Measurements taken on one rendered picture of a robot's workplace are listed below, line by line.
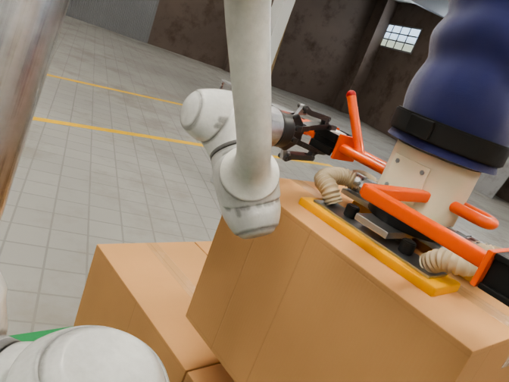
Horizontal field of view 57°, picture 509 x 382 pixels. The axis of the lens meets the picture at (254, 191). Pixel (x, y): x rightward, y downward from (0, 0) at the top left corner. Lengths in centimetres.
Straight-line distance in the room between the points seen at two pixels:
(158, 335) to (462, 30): 101
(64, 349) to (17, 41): 25
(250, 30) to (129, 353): 41
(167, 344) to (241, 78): 83
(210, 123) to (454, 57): 44
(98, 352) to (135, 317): 100
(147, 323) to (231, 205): 66
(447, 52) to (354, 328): 51
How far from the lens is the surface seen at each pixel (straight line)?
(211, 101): 84
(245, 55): 64
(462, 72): 90
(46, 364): 43
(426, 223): 70
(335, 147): 109
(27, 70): 45
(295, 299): 93
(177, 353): 129
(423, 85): 93
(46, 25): 46
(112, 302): 156
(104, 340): 45
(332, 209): 98
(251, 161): 71
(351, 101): 112
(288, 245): 93
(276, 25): 407
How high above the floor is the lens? 134
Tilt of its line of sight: 17 degrees down
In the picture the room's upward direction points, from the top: 21 degrees clockwise
